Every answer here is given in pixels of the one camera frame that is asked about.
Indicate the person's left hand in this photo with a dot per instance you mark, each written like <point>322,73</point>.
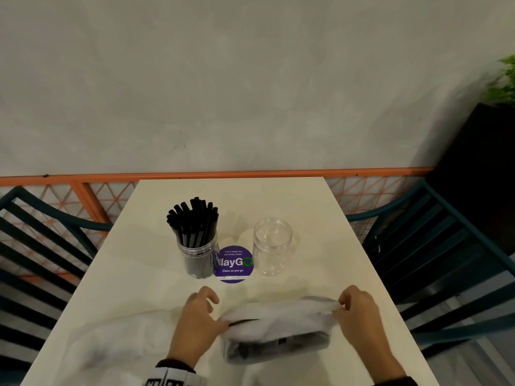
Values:
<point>193,333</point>

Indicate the person's right hand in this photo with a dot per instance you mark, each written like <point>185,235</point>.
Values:
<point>366,329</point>

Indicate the clear plastic jar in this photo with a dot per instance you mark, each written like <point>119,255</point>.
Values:
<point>273,249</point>
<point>199,261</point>

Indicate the clear plastic bag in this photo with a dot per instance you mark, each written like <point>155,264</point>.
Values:
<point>277,317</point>
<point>120,345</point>

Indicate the black straw bundle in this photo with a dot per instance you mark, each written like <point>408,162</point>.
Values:
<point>281,347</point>
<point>193,225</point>

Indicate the black white marker wristband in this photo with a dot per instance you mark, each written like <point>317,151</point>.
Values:
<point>173,375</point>
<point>396,382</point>

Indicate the round purple sticker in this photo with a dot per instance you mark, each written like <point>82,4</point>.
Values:
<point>235,263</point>

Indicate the dark green slatted chair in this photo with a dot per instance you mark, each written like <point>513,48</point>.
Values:
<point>36,253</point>
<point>438,261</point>

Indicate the orange mesh fence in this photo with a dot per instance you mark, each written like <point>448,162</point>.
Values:
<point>241,174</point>

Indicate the black planter box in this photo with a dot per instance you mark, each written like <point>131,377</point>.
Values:
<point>479,176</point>

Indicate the green leafy plant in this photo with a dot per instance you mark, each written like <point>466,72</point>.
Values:
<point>503,82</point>

